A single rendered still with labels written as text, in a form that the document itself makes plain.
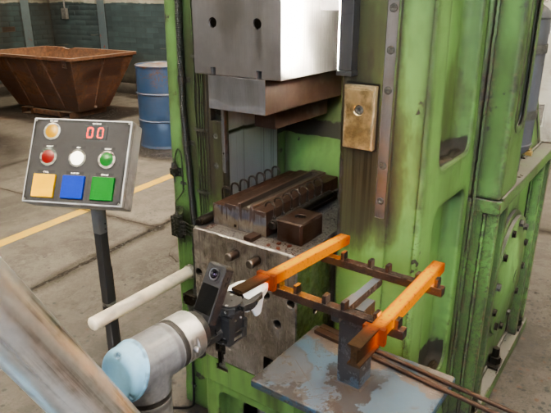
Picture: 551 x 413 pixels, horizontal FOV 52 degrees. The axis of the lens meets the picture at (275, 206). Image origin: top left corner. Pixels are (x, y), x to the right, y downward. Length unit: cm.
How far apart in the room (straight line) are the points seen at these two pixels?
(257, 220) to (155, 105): 467
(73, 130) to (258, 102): 68
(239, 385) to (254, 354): 16
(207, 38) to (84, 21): 919
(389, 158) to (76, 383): 102
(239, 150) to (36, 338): 126
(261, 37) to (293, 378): 86
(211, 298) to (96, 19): 966
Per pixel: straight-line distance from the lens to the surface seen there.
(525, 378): 281
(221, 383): 196
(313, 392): 139
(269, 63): 151
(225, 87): 161
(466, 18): 181
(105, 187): 183
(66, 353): 78
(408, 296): 124
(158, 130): 629
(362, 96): 151
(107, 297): 215
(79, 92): 801
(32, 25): 1115
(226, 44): 159
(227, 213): 171
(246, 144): 192
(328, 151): 202
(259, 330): 172
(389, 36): 149
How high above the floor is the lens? 157
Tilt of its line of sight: 20 degrees down
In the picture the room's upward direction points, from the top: straight up
